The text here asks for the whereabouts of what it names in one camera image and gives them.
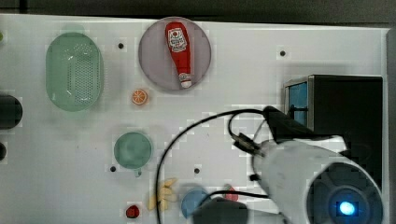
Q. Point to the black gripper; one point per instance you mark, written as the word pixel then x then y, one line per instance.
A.
pixel 283 127

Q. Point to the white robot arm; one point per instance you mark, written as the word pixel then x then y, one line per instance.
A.
pixel 309 183

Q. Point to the red strawberry toy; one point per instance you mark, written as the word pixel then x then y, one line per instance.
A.
pixel 228 195

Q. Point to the blue cup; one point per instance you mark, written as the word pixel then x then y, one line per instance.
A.
pixel 191 201

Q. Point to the red ketchup bottle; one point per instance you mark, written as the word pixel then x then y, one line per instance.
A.
pixel 178 43

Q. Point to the grey round plate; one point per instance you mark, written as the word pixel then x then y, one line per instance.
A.
pixel 155 59

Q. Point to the green mug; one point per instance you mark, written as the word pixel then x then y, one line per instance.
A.
pixel 133 151

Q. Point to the small red apple toy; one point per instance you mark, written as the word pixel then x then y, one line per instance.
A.
pixel 132 211

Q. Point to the green oval colander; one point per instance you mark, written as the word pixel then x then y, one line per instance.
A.
pixel 74 72

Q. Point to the large black cylinder holder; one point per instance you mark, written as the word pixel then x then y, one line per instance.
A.
pixel 10 112

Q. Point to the small black cylinder holder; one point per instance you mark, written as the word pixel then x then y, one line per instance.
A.
pixel 3 151

